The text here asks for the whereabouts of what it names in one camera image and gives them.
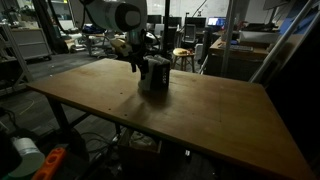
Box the white knitted towel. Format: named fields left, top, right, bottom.
left=137, top=54, right=171, bottom=92

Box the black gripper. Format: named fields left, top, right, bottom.
left=129, top=31, right=148, bottom=80

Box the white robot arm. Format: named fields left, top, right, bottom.
left=79, top=0, right=149, bottom=80

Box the orange plastic tool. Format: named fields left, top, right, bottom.
left=31, top=147, right=66, bottom=180

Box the cardboard box under table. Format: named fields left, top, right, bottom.
left=118, top=129, right=162, bottom=168

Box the leaning aluminium bar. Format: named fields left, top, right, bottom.
left=249, top=0, right=319, bottom=83

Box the yellowish wrist camera box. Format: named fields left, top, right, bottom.
left=110, top=39, right=132, bottom=57

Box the black vertical pole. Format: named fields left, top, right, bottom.
left=162, top=0, right=170, bottom=58

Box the wooden top workbench cabinet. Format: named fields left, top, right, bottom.
left=204, top=38, right=268, bottom=81

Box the grey metal drawer cabinet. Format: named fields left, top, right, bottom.
left=11, top=28, right=52, bottom=60

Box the round wooden stool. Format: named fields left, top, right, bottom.
left=171, top=48, right=195, bottom=72

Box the lit computer monitor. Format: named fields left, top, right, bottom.
left=207, top=17, right=226, bottom=27

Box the black perforated box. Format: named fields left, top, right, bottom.
left=143, top=57, right=171, bottom=91

